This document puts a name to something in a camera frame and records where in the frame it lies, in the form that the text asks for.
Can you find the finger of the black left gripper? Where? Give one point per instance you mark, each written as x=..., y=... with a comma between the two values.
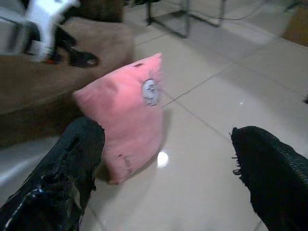
x=83, y=59
x=31, y=38

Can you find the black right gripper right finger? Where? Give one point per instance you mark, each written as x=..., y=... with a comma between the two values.
x=276, y=183

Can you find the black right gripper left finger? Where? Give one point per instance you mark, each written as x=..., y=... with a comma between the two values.
x=55, y=183

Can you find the pink pillow with round patch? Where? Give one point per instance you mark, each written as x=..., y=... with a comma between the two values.
x=125, y=110

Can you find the brown round velvet sofa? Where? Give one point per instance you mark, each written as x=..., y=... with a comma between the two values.
x=36, y=91

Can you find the brown cardboard box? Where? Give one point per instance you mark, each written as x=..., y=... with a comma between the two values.
x=297, y=26

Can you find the grey metal frame legs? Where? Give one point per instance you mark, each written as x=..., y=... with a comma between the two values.
x=185, y=24

